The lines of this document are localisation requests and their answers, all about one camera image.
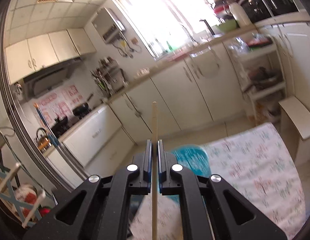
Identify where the green bowl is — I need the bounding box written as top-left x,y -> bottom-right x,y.
217,19 -> 239,34

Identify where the teal perforated plastic basket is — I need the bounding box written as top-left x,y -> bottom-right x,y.
157,140 -> 211,202

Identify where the blue handled mop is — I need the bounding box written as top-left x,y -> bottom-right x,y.
33,103 -> 60,148

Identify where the black frying pan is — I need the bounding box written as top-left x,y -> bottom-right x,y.
72,93 -> 94,119

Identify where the blue and cream shelf rack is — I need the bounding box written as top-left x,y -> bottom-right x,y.
0,131 -> 47,229

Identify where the white thermos jug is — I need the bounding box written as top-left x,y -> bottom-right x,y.
229,2 -> 252,28

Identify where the floral tablecloth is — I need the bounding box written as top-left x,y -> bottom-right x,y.
129,122 -> 307,240

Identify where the wooden chopstick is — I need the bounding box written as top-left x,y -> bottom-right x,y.
152,101 -> 158,240

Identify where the grey wall water heater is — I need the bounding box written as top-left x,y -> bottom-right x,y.
92,8 -> 126,44

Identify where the white three-tier rolling cart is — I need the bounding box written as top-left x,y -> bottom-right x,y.
225,33 -> 287,126

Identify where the small white step stool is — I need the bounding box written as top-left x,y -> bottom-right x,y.
279,96 -> 310,166

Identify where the black range hood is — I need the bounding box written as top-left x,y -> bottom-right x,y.
22,57 -> 82,101

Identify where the wall spice rack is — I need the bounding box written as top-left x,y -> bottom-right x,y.
91,57 -> 126,99

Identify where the chrome kitchen faucet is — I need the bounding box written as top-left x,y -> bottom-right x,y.
181,24 -> 197,43

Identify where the red and white plush toy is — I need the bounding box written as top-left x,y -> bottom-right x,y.
14,183 -> 38,204

